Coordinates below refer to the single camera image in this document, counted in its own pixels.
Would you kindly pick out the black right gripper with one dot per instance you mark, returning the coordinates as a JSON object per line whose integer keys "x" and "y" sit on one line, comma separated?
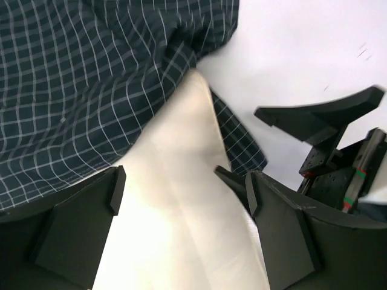
{"x": 336, "y": 178}

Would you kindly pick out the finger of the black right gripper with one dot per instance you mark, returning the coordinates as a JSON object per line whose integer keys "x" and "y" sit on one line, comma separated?
{"x": 235, "y": 183}

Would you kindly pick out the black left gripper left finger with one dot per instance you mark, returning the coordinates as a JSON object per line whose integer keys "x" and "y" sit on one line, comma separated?
{"x": 56, "y": 242}

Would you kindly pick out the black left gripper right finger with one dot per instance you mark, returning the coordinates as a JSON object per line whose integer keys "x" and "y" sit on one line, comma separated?
{"x": 309, "y": 245}

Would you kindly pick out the cream white pillow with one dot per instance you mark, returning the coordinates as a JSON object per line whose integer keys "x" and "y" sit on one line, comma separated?
{"x": 179, "y": 226}

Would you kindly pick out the dark plaid pillowcase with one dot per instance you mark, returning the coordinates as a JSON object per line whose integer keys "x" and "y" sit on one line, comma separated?
{"x": 80, "y": 80}

